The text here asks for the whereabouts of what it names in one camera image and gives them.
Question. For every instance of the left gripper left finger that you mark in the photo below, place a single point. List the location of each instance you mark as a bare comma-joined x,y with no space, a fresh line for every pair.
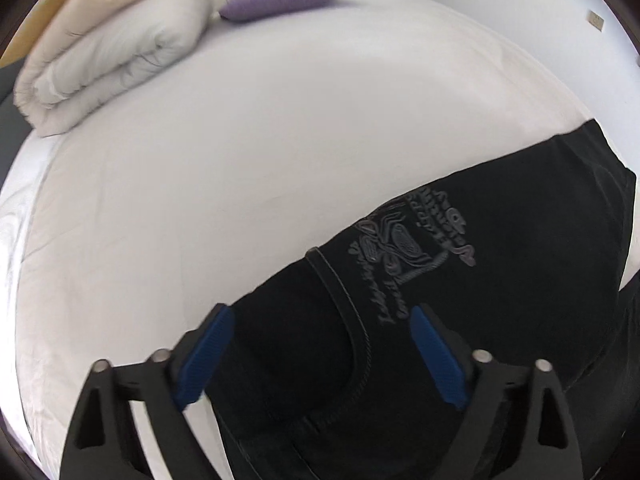
102,440

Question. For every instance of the white wall socket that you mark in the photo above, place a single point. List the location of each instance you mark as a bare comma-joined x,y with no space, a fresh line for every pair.
595,20

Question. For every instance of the grey sofa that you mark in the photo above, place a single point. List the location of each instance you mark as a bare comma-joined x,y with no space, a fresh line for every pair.
13,127

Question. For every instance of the folded beige duvet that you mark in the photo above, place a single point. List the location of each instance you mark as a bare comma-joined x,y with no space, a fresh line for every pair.
95,50

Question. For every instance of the white bed mattress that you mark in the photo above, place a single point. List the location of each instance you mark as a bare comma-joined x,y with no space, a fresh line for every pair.
195,187

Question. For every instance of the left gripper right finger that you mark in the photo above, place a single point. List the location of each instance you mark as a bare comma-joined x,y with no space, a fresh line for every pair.
516,422

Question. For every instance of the black denim pants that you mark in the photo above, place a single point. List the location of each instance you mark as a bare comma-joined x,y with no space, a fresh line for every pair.
524,257

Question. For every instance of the yellow cushion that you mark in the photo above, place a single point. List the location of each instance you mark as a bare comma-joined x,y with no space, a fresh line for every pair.
30,30

